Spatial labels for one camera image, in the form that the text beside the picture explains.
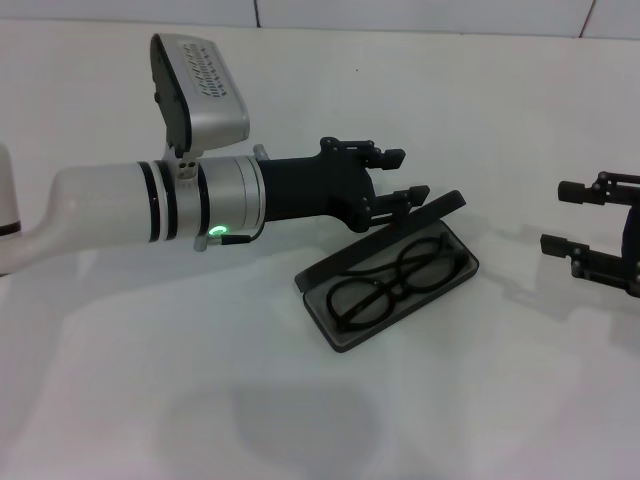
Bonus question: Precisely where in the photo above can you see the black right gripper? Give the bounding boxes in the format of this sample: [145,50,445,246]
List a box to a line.
[539,170,640,299]

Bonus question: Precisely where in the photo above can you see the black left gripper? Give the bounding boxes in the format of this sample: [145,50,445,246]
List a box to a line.
[257,137,431,235]

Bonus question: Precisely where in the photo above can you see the black glasses case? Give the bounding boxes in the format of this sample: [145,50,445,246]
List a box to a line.
[293,189,481,355]

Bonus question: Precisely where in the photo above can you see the black round glasses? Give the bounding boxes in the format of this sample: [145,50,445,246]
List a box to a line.
[327,230,464,334]

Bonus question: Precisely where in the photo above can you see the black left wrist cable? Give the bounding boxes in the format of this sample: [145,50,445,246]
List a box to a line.
[194,223,265,253]

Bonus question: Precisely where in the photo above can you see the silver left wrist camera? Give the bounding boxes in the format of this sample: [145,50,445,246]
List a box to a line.
[149,33,251,156]

